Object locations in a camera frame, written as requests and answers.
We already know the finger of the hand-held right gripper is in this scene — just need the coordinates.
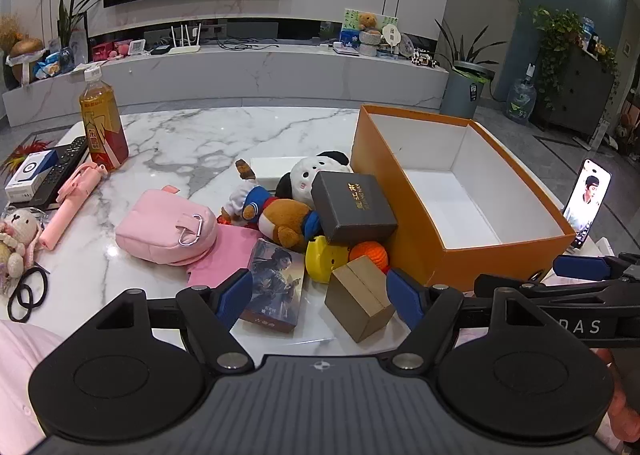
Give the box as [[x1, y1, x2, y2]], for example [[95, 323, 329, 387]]
[[553, 252, 640, 282], [474, 274, 545, 305]]

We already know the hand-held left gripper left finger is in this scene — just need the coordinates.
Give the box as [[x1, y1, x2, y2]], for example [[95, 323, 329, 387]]
[[94, 268, 254, 372]]

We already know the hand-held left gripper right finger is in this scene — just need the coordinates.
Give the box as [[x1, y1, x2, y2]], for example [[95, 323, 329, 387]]
[[386, 267, 547, 372]]

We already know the picture card box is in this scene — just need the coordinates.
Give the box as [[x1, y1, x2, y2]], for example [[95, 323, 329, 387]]
[[239, 237, 306, 334]]

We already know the small tan box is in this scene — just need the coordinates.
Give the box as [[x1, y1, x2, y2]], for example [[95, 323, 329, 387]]
[[325, 255, 397, 343]]

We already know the orange crochet ball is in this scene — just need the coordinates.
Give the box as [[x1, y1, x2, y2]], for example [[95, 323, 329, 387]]
[[348, 241, 390, 273]]

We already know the orange cardboard box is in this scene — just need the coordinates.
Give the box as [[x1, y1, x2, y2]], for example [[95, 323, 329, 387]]
[[350, 104, 577, 293]]

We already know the yellow round toy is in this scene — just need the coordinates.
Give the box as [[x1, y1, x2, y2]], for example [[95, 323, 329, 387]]
[[305, 235, 351, 284]]

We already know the black gift box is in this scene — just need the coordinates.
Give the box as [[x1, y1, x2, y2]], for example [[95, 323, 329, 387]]
[[311, 170, 399, 246]]

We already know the pink fabric pouch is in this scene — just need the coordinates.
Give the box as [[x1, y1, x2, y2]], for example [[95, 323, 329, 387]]
[[115, 188, 219, 266]]

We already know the panda plush toy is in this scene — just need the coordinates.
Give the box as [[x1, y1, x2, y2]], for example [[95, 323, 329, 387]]
[[275, 151, 353, 211]]

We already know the person's right hand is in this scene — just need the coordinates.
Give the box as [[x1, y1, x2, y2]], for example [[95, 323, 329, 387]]
[[594, 349, 640, 442]]

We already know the pink flat cloth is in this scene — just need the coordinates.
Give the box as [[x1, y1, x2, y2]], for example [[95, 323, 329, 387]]
[[187, 225, 261, 288]]

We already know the smartphone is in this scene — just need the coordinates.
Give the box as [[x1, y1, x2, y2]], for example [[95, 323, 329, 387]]
[[562, 158, 612, 241]]

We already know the clear water jug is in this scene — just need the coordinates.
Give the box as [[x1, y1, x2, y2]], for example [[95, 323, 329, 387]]
[[506, 62, 538, 125]]

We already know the grey plant bin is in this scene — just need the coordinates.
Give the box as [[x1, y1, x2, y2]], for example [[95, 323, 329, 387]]
[[440, 60, 493, 120]]

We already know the pink selfie stick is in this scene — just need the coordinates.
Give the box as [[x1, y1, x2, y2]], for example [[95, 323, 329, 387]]
[[40, 162, 108, 251]]

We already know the black remote control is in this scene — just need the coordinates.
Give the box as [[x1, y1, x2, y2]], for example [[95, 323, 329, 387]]
[[31, 135, 90, 208]]

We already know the amber tea bottle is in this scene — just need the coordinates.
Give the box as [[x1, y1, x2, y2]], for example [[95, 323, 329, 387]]
[[80, 68, 130, 172]]

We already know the white marble TV stand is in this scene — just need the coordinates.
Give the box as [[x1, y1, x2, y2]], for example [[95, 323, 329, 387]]
[[2, 42, 451, 128]]

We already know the crochet bunny doll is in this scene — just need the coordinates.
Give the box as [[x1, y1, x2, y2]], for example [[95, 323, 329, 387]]
[[0, 208, 43, 296]]

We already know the ivy plant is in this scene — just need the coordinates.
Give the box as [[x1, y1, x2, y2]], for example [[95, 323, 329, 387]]
[[530, 8, 583, 108]]

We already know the long-leaf green plant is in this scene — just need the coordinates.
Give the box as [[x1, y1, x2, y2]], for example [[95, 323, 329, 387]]
[[434, 19, 507, 81]]

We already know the white and blue box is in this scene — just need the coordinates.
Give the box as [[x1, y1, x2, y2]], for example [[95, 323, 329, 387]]
[[5, 151, 57, 203]]

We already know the white router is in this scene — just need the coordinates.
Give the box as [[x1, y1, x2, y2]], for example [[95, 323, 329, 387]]
[[167, 22, 203, 54]]

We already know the red and green artificial plant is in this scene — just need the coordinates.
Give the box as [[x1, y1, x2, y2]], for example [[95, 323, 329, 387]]
[[0, 140, 40, 177]]

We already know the round white hand fan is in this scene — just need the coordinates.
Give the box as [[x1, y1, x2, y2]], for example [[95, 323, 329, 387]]
[[382, 22, 402, 56]]

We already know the green picture board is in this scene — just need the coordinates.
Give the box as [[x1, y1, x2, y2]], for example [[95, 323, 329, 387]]
[[342, 8, 399, 48]]

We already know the small teddy bear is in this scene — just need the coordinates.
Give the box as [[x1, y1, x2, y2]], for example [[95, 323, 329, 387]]
[[356, 11, 383, 33]]

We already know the blue snack bag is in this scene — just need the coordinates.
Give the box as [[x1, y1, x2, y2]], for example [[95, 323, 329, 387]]
[[32, 50, 76, 81]]

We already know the tall green houseplant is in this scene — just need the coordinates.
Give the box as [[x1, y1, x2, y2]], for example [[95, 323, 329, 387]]
[[55, 0, 103, 48]]

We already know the golden mushroom ornament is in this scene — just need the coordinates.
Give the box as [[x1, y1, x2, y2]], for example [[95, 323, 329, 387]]
[[5, 38, 46, 86]]

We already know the black hair tie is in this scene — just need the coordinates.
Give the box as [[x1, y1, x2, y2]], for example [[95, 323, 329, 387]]
[[15, 266, 50, 308], [7, 285, 33, 323]]

